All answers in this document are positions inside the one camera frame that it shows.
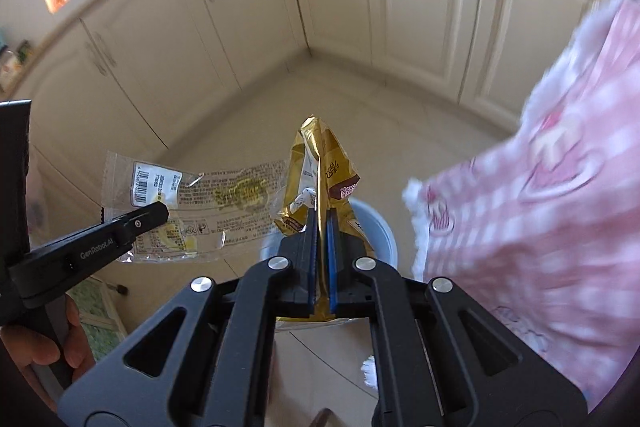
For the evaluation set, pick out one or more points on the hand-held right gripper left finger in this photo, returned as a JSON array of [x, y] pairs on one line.
[[311, 257]]

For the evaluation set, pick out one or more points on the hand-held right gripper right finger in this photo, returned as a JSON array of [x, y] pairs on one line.
[[332, 257]]

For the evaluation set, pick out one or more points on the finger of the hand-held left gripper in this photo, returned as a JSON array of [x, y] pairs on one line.
[[145, 217]]

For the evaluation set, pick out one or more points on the blue waste bin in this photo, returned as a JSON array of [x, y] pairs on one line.
[[372, 227]]

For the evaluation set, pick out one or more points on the clear plastic wrapper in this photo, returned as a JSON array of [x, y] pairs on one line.
[[225, 207]]

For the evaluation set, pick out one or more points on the gold snack wrapper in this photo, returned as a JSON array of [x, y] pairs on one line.
[[320, 152]]

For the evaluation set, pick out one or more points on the person's left hand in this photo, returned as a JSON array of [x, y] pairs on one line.
[[25, 357]]

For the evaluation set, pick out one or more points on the green patterned mat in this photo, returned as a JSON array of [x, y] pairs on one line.
[[95, 312]]

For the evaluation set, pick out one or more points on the small black floor object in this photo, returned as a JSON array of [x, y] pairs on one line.
[[120, 289]]

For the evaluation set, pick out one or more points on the white paper scrap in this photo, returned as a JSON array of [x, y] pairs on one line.
[[370, 369]]

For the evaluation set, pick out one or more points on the pink checked tablecloth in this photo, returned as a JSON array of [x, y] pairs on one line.
[[550, 207]]

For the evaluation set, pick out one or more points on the cream kitchen cabinet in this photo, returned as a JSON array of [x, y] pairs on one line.
[[415, 7]]

